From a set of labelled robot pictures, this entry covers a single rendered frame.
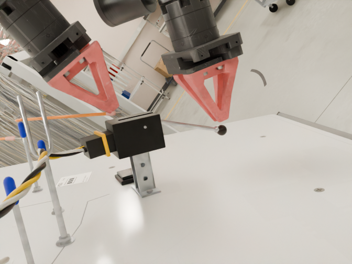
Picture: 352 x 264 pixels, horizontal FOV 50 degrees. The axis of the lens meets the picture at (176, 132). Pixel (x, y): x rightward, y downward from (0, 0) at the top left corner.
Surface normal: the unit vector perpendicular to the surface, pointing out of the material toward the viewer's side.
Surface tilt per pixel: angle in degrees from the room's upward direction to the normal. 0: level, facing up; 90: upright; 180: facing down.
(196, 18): 96
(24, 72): 90
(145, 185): 100
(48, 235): 47
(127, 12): 108
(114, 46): 90
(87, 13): 90
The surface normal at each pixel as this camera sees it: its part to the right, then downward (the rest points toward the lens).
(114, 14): -0.07, 0.80
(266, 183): -0.17, -0.97
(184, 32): -0.32, 0.36
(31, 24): 0.25, 0.30
